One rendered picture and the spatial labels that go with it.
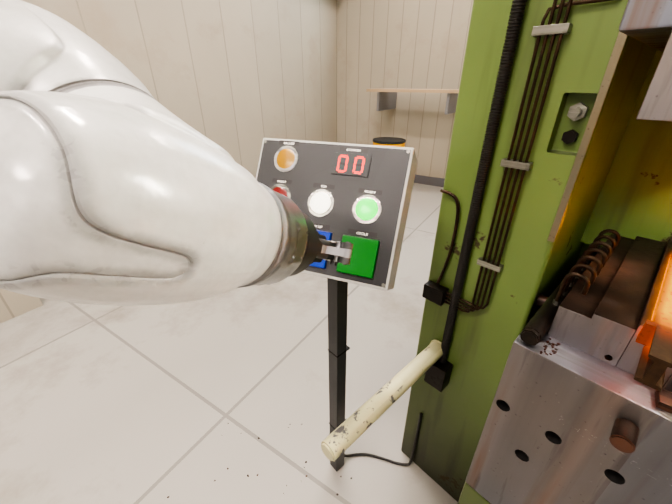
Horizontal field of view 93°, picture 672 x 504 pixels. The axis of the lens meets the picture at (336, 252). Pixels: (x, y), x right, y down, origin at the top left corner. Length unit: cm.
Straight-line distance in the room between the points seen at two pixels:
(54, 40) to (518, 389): 73
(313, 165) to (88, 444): 151
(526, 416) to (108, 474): 146
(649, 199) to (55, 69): 108
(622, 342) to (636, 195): 50
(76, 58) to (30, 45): 2
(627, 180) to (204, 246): 101
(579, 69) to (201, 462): 162
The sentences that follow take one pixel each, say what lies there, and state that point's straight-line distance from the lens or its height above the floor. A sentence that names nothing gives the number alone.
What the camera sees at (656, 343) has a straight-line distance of 59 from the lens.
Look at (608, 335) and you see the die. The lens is 67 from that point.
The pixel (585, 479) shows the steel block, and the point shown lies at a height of 72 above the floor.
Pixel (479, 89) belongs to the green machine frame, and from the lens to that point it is 78.
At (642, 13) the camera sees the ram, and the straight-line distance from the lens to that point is 58.
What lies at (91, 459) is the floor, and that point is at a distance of 178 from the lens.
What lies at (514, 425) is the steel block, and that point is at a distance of 77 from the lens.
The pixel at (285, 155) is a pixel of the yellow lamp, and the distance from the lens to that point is 73.
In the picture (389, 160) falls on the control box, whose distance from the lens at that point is 66.
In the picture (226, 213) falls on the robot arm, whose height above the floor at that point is 125.
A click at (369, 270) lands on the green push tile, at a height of 99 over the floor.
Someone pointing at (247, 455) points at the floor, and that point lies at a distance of 155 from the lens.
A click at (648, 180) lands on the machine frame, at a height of 111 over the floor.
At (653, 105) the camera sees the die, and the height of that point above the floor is 129.
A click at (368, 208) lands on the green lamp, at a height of 109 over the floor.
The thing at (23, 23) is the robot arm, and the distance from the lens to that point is 30.
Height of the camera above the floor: 131
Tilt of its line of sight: 28 degrees down
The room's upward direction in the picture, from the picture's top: straight up
